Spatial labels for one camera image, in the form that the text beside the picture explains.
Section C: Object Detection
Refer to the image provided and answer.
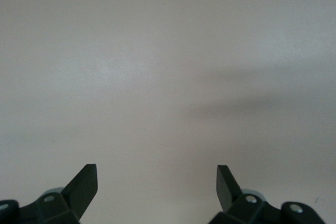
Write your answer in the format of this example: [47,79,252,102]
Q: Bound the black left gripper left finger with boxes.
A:
[0,164,99,224]

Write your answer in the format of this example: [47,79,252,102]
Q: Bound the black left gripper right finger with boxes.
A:
[208,165,327,224]

